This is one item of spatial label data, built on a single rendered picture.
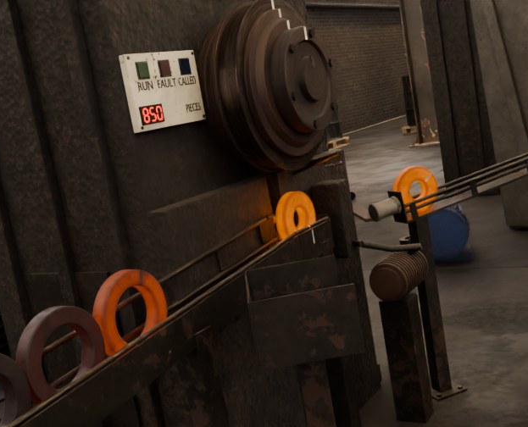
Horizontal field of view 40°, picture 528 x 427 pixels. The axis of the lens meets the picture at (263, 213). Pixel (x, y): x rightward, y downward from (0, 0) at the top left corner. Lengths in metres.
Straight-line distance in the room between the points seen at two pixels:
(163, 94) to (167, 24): 0.19
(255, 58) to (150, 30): 0.27
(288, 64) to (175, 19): 0.31
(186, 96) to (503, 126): 3.07
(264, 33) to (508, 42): 2.85
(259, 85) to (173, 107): 0.23
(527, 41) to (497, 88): 0.33
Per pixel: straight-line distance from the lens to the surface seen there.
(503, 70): 4.60
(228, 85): 1.85
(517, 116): 4.59
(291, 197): 2.02
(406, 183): 2.40
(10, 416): 1.34
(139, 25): 1.81
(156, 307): 1.55
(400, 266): 2.24
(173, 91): 1.83
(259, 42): 1.90
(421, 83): 10.90
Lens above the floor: 1.09
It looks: 9 degrees down
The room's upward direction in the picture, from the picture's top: 10 degrees counter-clockwise
